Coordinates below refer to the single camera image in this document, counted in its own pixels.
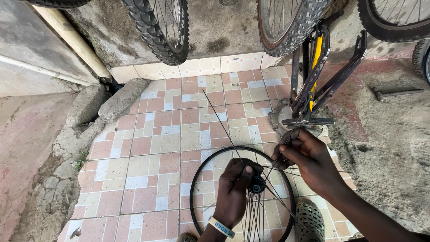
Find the person's left hand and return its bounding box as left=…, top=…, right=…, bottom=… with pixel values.
left=214, top=158, right=264, bottom=230

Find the person's right hand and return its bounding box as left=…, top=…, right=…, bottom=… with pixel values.
left=271, top=128, right=340, bottom=199

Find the thin metal spoke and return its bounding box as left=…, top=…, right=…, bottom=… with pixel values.
left=265, top=129, right=293, bottom=177

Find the black wheel hub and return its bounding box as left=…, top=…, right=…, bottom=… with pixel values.
left=248, top=174, right=267, bottom=194

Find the long metal spoke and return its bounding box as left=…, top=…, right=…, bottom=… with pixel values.
left=202, top=89, right=246, bottom=167

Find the green perforated clog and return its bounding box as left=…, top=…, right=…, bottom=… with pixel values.
left=177, top=232, right=199, bottom=242
left=295, top=198, right=325, bottom=242

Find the set of fitted wheel spokes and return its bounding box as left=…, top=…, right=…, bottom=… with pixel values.
left=242, top=164, right=350, bottom=242

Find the white printed wristband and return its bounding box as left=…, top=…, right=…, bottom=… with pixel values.
left=208, top=216, right=236, bottom=239

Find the black bicycle wheel rim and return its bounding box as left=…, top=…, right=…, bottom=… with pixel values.
left=189, top=146, right=296, bottom=242

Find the brown-walled tyre bicycle wheel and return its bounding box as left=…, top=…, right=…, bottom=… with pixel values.
left=257, top=0, right=332, bottom=58

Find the rusty metal wrench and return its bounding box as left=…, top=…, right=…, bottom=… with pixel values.
left=370, top=86, right=424, bottom=102

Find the smooth black tyre bicycle wheel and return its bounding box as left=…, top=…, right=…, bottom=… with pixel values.
left=357, top=0, right=430, bottom=43

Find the small knobby bicycle wheel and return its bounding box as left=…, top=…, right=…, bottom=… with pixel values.
left=412, top=39, right=430, bottom=85

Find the long concrete kerb piece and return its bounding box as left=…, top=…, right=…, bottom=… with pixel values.
left=98, top=78, right=151, bottom=123

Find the knobby tyre bicycle wheel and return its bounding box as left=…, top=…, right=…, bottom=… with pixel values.
left=121, top=0, right=189, bottom=66

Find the broken concrete slab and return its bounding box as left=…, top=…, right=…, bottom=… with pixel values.
left=65, top=83, right=109, bottom=136

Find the white pipe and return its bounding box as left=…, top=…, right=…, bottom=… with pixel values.
left=0, top=54, right=92, bottom=87

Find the black bicycle tyre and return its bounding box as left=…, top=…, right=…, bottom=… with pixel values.
left=20, top=0, right=92, bottom=9

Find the rusty chainring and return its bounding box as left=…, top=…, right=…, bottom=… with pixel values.
left=268, top=98, right=293, bottom=137

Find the black and yellow bicycle frame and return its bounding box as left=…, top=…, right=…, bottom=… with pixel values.
left=290, top=10, right=368, bottom=117

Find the pale wooden post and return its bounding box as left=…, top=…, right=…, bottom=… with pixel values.
left=33, top=5, right=112, bottom=83

